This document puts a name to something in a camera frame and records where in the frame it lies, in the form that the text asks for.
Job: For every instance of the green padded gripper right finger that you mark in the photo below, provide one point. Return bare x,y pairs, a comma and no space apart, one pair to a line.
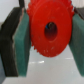
77,39

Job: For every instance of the green padded gripper left finger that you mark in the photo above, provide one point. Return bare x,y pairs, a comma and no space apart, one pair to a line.
15,43

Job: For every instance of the red gear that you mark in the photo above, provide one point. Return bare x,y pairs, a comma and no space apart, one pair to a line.
50,25

